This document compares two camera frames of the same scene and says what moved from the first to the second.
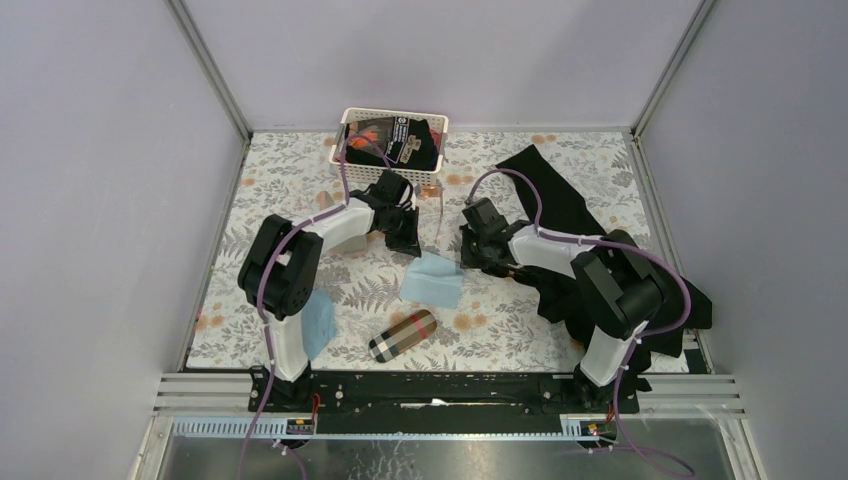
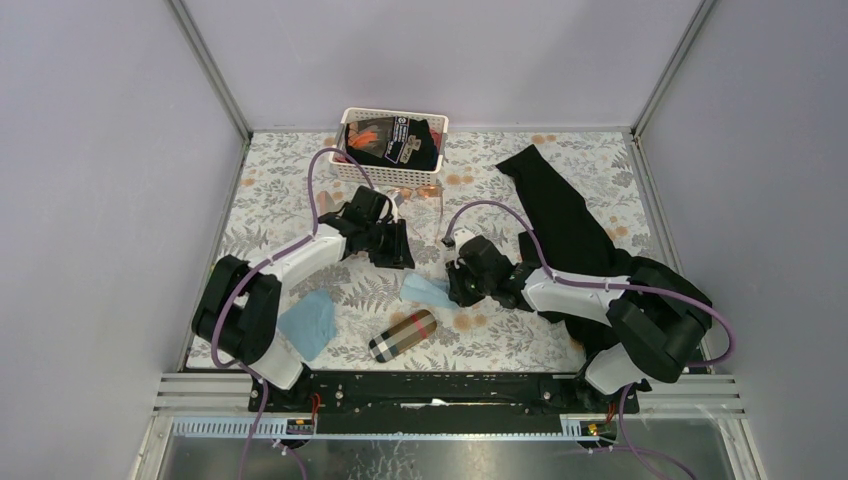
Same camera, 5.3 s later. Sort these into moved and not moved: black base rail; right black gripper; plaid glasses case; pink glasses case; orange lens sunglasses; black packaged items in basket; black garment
Moved: right black gripper; pink glasses case
Not moved: black base rail; plaid glasses case; black garment; black packaged items in basket; orange lens sunglasses
